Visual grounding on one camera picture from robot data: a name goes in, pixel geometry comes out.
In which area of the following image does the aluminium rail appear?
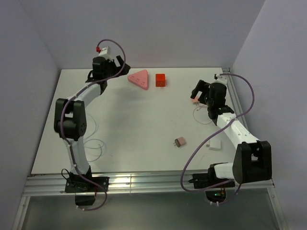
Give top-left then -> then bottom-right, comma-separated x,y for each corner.
23,169 -> 275,197
222,68 -> 289,230

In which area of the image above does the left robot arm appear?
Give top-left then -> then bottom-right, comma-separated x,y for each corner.
54,56 -> 130,191

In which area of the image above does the white charger plug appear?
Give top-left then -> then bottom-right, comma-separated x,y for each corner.
206,139 -> 221,150

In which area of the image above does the red cube socket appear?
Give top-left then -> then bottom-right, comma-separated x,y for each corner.
155,73 -> 166,87

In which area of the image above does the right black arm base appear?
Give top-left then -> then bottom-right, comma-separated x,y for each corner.
189,173 -> 235,202

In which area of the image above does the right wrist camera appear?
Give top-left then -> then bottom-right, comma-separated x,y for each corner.
214,74 -> 227,85

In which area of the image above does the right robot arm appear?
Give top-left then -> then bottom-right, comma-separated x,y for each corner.
191,80 -> 272,187

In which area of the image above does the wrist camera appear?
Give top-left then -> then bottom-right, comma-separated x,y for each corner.
214,74 -> 227,85
96,46 -> 111,58

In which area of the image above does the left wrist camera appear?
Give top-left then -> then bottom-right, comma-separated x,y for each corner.
96,46 -> 111,58

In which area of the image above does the pink triangular power strip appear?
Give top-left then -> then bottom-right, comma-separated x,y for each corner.
127,69 -> 149,90

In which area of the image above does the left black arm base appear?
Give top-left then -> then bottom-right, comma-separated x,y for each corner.
61,168 -> 109,207

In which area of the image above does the brown pink charger plug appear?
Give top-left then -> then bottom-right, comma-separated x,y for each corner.
174,137 -> 186,148

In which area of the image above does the aluminium right rail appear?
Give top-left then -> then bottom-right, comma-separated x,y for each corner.
222,68 -> 289,230

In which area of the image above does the orange pink charger plug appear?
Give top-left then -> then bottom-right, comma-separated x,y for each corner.
191,96 -> 200,104

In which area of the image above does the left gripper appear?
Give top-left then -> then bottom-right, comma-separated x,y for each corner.
104,56 -> 131,80

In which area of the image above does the aluminium front rail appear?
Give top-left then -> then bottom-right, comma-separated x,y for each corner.
23,169 -> 275,197

